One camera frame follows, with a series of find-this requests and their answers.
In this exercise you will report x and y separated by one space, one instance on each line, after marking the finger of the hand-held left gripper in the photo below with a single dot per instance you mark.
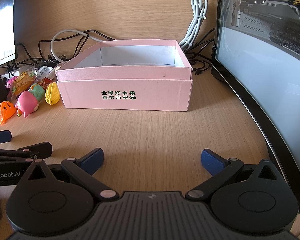
0 137
37 150

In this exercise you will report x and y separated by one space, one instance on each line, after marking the red snack packet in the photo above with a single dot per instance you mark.
44 82

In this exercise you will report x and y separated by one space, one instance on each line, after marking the teal figure toy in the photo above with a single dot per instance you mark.
37 91

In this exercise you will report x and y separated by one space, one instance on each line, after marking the black power adapter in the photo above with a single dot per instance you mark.
57 58

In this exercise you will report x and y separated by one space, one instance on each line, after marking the orange pumpkin toy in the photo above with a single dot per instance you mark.
5 111

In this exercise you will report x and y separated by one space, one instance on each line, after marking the white power strip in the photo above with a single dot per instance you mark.
43 71

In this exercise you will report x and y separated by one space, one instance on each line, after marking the orange snack packet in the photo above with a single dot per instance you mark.
22 81

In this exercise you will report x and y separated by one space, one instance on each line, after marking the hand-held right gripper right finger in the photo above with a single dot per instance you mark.
212 162

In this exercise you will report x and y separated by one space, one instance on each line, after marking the pink figure toy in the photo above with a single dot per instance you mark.
26 103

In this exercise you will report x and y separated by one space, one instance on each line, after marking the yellow corn toy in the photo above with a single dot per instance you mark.
52 93

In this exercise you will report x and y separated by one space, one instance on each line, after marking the pink cardboard box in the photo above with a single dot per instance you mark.
130 92

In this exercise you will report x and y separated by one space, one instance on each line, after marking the glass panel computer case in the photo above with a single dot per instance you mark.
265 80

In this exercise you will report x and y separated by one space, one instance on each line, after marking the black computer monitor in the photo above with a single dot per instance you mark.
1 20

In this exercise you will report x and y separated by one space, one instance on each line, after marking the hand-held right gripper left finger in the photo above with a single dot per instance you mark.
93 160

